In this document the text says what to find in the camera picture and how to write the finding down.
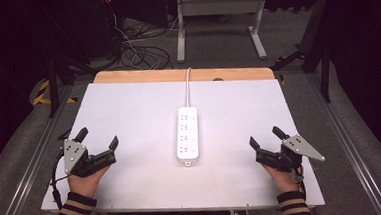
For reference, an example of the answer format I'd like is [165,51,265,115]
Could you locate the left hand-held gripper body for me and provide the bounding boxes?
[61,135,119,179]

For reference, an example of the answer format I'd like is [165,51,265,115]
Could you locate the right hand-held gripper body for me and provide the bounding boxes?
[253,132,328,176]

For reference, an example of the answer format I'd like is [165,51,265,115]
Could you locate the person's left hand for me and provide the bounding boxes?
[66,164,114,200]

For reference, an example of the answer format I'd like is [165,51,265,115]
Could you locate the person's right hand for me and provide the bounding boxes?
[261,162,307,195]

